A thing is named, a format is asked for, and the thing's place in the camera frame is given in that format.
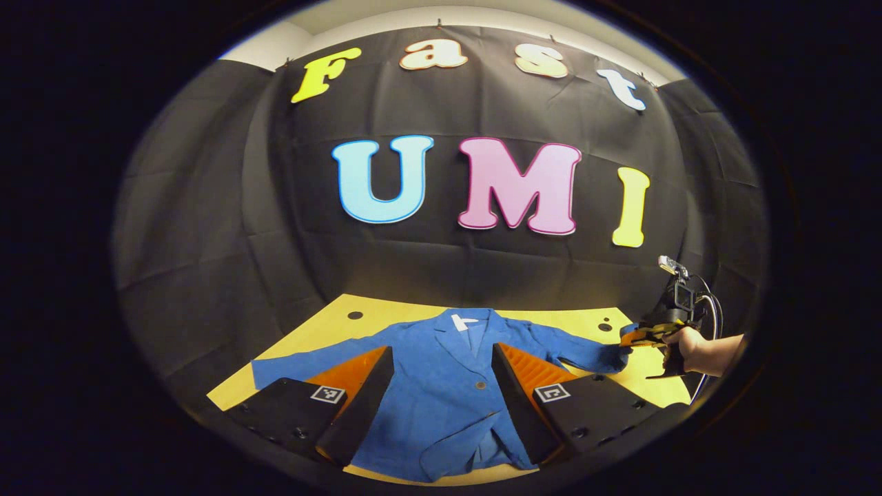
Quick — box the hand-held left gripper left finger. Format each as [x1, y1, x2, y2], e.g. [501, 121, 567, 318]
[227, 346, 395, 468]

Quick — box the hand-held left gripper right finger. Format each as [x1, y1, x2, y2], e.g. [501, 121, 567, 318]
[491, 342, 666, 466]

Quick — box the blue jacket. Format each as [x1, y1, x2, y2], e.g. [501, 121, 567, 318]
[252, 308, 631, 483]

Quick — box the black backdrop cloth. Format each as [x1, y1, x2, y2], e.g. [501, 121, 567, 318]
[114, 24, 769, 400]

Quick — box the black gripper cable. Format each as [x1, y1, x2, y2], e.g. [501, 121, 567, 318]
[689, 274, 724, 404]

